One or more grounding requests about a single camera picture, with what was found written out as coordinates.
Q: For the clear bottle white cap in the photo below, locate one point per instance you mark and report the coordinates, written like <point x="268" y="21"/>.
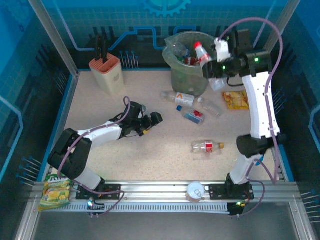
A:
<point x="211" y="107"/>

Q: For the blue cap bottle red label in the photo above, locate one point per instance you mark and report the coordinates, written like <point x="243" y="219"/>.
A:
<point x="193" y="116"/>

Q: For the crushed bottle with blue cap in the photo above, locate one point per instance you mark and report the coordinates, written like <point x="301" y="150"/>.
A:
<point x="178" y="48"/>

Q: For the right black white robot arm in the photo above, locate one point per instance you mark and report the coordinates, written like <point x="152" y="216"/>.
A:
<point x="260" y="105"/>

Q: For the aluminium frame post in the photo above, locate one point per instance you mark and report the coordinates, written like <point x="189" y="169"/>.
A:
<point x="275" y="25"/>
<point x="55" y="37"/>

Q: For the clear bottle white orange label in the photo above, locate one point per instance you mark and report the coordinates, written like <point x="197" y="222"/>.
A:
<point x="183" y="99"/>

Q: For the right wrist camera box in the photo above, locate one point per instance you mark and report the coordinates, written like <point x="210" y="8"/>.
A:
<point x="222" y="51"/>

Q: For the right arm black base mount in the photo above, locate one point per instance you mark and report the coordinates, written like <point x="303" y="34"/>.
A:
<point x="217" y="191"/>

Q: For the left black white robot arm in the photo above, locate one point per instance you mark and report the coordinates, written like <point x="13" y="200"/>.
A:
<point x="105" y="133"/>

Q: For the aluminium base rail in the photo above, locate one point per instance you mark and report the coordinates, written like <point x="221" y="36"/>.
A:
<point x="155" y="191"/>

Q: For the red cap plastic bottle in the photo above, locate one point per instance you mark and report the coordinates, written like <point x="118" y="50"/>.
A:
<point x="201" y="53"/>

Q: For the red label bottle yellow cap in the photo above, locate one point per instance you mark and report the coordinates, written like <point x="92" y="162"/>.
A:
<point x="207" y="147"/>

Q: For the yellow chips bag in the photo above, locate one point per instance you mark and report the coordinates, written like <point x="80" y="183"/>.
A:
<point x="236" y="100"/>

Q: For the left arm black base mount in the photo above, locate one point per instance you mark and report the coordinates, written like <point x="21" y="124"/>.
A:
<point x="112" y="191"/>

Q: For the tin can with pull tab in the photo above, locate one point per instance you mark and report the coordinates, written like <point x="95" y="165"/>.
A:
<point x="195" y="192"/>

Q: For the metal mesh waste bin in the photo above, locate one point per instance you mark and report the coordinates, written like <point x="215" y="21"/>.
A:
<point x="190" y="85"/>

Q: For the bottle red striped label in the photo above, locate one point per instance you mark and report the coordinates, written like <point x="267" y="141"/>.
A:
<point x="192" y="61"/>

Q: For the green yellow snack bag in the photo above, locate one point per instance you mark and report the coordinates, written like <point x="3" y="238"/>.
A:
<point x="55" y="192"/>

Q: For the beige knife block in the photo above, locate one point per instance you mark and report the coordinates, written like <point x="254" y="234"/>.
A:
<point x="107" y="77"/>

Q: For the black controller board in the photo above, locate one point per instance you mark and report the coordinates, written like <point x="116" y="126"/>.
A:
<point x="236" y="210"/>
<point x="98" y="207"/>

